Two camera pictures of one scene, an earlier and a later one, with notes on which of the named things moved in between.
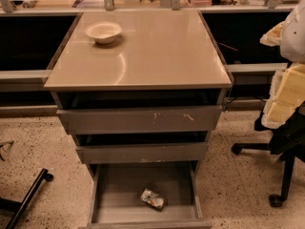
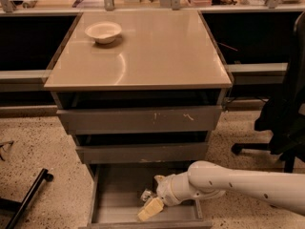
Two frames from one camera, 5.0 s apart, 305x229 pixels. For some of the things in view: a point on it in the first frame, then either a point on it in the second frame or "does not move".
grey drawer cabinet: (141, 92) does not move
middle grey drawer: (143, 153) does not move
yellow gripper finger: (273, 37) → (174, 188)
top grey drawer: (142, 119) does not move
